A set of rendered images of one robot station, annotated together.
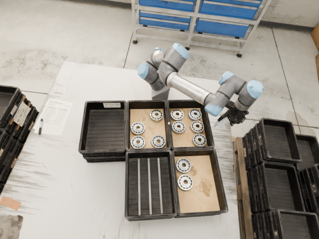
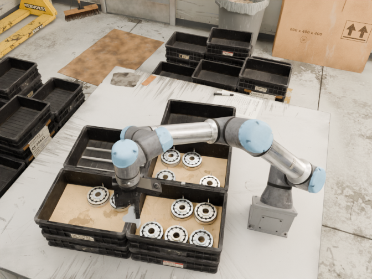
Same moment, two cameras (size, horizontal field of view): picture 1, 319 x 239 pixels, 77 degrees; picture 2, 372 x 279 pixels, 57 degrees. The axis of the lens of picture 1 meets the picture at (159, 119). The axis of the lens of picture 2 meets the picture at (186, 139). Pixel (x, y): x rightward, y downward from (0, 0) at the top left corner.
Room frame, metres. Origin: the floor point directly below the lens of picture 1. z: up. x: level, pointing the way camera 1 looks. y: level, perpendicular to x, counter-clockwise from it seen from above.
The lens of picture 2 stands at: (1.02, -0.97, 2.21)
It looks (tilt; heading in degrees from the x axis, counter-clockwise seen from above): 46 degrees down; 110
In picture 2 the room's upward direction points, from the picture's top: 1 degrees clockwise
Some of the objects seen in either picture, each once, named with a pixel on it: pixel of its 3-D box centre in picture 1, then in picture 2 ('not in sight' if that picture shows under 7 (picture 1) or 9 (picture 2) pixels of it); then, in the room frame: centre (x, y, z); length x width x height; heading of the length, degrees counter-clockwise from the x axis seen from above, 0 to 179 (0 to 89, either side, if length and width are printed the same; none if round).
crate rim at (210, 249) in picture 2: (189, 123); (179, 213); (0.73, -0.22, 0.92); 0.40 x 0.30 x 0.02; 11
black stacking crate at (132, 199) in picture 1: (149, 183); (113, 157); (0.28, 0.00, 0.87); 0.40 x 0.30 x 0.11; 11
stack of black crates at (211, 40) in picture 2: not in sight; (227, 58); (0.42, 1.88, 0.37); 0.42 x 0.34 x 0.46; 1
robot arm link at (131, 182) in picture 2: (243, 103); (127, 175); (0.63, -0.41, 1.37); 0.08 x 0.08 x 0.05
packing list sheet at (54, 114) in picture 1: (53, 115); (237, 103); (0.73, 0.86, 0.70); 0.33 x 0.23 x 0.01; 1
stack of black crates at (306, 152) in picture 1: (299, 156); not in sight; (0.91, -1.51, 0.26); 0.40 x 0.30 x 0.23; 1
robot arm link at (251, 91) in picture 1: (250, 92); (126, 159); (0.64, -0.41, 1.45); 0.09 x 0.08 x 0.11; 60
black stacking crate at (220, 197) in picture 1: (196, 181); (92, 206); (0.34, -0.29, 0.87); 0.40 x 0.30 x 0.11; 11
